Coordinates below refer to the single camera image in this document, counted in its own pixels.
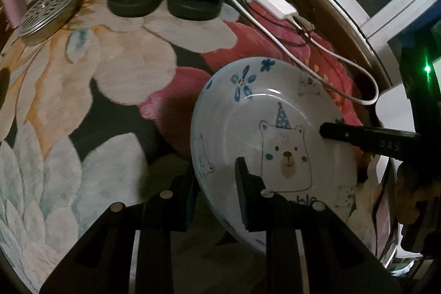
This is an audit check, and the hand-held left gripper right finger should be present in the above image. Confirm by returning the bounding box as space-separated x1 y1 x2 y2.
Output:
235 157 402 294

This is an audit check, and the round perforated metal lid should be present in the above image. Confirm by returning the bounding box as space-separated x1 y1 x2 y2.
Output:
18 0 78 47

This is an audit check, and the bear print plate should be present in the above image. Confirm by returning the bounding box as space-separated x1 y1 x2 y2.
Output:
190 57 359 256

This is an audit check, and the person's right hand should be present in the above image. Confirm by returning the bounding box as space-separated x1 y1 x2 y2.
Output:
396 162 427 225

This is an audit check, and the floral rug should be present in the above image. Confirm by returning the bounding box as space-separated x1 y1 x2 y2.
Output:
0 0 397 294

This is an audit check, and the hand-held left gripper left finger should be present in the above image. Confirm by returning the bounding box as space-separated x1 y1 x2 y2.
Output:
39 173 199 294

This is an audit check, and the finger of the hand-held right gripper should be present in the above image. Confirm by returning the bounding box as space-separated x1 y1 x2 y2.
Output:
319 123 423 163

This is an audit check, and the pink cup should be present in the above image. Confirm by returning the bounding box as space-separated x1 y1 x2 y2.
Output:
0 0 27 28

